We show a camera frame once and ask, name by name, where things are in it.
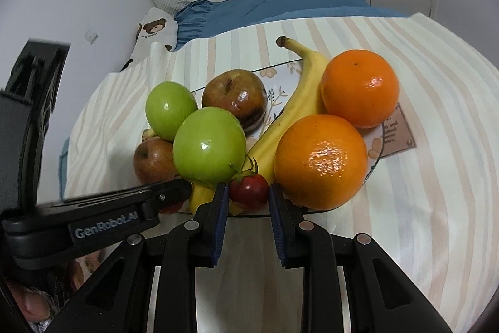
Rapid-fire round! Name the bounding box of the brown spotted apple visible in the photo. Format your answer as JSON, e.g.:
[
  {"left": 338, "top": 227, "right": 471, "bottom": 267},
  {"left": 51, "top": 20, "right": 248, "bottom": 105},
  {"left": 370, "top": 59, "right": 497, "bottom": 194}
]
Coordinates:
[{"left": 201, "top": 69, "right": 269, "bottom": 135}]

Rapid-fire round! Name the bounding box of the blue bed sheet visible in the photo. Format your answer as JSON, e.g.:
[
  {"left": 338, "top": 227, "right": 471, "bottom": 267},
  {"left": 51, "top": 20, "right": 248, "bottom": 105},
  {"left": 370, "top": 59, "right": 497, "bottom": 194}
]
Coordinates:
[{"left": 58, "top": 0, "right": 408, "bottom": 201}]

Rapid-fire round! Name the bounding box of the bear print cloth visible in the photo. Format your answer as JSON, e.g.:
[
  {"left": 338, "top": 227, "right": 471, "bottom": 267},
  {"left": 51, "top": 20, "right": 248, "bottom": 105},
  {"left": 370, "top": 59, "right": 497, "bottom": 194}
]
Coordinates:
[{"left": 120, "top": 7, "right": 179, "bottom": 73}]

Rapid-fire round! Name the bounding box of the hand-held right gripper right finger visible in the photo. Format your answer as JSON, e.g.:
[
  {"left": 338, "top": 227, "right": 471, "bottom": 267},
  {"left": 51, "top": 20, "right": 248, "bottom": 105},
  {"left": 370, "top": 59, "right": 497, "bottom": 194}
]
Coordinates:
[{"left": 268, "top": 183, "right": 455, "bottom": 333}]

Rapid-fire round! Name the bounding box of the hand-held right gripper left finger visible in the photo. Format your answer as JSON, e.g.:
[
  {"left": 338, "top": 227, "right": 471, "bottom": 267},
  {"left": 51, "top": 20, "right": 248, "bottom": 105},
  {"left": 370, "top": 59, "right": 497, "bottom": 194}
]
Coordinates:
[{"left": 51, "top": 183, "right": 230, "bottom": 333}]

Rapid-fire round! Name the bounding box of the reddish brown apple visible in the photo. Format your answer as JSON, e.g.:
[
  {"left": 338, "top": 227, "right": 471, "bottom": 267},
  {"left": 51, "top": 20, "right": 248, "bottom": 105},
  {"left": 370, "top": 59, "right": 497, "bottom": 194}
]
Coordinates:
[{"left": 133, "top": 137, "right": 182, "bottom": 185}]

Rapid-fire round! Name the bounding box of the green apple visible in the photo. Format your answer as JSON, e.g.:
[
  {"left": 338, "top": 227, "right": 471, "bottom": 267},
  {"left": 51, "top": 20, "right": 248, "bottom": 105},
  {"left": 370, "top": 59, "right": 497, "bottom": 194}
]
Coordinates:
[
  {"left": 145, "top": 81, "right": 199, "bottom": 142},
  {"left": 172, "top": 107, "right": 247, "bottom": 185}
]

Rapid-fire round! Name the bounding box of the orange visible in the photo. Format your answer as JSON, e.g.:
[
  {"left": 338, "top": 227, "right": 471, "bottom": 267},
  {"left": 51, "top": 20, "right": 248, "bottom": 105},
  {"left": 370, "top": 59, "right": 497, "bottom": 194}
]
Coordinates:
[
  {"left": 320, "top": 49, "right": 400, "bottom": 129},
  {"left": 274, "top": 115, "right": 369, "bottom": 211}
]

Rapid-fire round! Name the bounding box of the red cherry tomato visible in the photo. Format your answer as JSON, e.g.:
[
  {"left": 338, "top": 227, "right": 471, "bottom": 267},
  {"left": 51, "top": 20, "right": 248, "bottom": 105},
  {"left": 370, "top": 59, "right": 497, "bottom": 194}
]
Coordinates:
[{"left": 228, "top": 157, "right": 270, "bottom": 209}]

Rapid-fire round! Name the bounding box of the person's left hand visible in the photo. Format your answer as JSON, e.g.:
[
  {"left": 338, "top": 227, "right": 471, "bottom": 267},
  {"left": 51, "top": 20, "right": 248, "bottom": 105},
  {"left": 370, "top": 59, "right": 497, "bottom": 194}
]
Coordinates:
[{"left": 8, "top": 253, "right": 103, "bottom": 324}]

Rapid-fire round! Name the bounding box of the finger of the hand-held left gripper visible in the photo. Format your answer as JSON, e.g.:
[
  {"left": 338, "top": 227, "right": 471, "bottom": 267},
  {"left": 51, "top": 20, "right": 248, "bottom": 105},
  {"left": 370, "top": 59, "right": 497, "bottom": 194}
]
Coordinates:
[{"left": 142, "top": 177, "right": 193, "bottom": 220}]

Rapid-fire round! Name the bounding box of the floral ceramic plate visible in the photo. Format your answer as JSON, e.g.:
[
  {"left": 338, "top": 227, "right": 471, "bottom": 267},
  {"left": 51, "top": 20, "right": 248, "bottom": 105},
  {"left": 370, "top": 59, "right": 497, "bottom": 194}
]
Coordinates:
[{"left": 142, "top": 60, "right": 385, "bottom": 217}]

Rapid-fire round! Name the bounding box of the striped cat print blanket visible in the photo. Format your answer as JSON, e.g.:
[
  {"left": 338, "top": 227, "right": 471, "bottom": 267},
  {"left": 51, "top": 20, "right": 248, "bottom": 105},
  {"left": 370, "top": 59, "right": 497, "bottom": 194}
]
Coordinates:
[{"left": 62, "top": 11, "right": 499, "bottom": 333}]

